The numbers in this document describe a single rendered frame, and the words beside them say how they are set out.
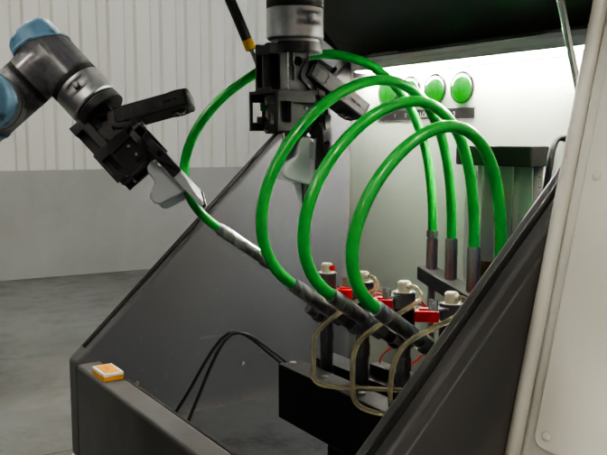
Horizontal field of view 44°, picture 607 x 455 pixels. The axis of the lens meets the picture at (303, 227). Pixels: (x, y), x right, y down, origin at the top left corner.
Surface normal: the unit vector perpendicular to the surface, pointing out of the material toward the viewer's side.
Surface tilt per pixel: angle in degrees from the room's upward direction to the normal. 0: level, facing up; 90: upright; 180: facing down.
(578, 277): 76
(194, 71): 90
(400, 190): 90
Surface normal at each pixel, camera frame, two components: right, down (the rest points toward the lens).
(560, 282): -0.80, -0.17
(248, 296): 0.56, 0.10
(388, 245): -0.83, 0.07
